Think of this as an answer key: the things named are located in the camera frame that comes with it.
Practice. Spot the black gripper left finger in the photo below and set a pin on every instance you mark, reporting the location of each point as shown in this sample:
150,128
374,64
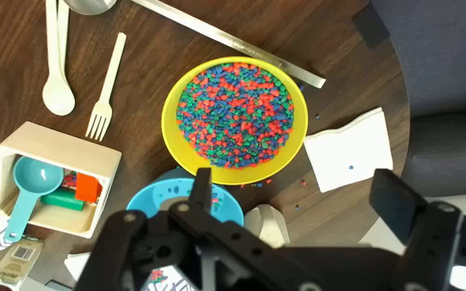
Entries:
136,248

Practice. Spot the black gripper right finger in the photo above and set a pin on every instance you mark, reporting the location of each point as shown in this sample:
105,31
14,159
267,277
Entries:
437,248

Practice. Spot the cream ceramic mug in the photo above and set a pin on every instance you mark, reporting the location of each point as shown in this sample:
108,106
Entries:
267,224

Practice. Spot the white mug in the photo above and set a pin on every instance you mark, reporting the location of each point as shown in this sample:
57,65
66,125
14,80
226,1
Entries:
162,279

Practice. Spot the blue plastic bowl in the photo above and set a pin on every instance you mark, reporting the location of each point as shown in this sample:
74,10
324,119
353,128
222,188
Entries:
154,198

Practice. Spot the yellow plastic bowl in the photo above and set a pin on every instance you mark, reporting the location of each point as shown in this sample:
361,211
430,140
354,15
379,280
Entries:
175,143

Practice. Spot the crumpled white paper napkin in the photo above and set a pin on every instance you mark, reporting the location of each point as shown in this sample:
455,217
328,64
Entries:
76,266

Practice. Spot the orange toy block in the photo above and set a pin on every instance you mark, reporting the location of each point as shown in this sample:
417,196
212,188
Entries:
87,188

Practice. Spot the green toy block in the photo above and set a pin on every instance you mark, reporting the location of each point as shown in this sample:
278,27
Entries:
63,201

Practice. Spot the small labelled bottle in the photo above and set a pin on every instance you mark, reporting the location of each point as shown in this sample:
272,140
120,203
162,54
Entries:
16,261

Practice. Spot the teal measuring cup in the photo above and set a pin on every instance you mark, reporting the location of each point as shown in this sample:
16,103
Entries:
36,175

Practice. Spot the light wooden open box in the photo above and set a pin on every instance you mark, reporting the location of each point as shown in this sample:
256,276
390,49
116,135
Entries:
60,143

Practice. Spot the white square paper napkin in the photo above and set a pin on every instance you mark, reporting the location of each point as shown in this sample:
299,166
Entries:
348,151

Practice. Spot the cream plastic fork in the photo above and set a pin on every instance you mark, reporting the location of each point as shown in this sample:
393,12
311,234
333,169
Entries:
100,116

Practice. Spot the multicoloured beads heap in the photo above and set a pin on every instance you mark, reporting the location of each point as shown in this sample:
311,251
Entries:
235,114

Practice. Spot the wooden spoon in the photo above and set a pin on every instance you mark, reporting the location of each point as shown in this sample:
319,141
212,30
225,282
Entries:
57,98

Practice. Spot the blue-grey upholstered chair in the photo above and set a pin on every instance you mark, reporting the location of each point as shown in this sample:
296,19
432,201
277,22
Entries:
443,65

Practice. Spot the long metal serving spoon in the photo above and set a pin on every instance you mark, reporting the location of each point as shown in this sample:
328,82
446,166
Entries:
233,41

